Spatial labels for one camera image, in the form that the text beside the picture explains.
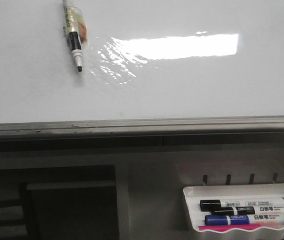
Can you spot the white plastic marker tray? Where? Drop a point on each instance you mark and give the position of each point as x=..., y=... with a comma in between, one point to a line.
x=195, y=217

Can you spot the taped black whiteboard marker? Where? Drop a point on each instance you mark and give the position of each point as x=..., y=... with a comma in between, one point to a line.
x=75, y=31

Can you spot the black capped marker middle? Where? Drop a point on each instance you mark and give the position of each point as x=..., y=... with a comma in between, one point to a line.
x=249, y=210

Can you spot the blue capped whiteboard marker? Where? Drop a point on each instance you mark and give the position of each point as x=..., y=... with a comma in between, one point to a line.
x=264, y=219

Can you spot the black capped marker top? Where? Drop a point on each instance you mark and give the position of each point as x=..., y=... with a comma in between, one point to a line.
x=207, y=205

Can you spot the black capped marker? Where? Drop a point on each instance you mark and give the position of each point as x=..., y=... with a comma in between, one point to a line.
x=207, y=205
x=249, y=210

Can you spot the white whiteboard with grey frame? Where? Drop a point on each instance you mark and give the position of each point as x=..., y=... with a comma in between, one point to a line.
x=150, y=67

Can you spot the pink eraser strip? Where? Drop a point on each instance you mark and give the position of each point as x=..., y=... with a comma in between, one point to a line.
x=223, y=228

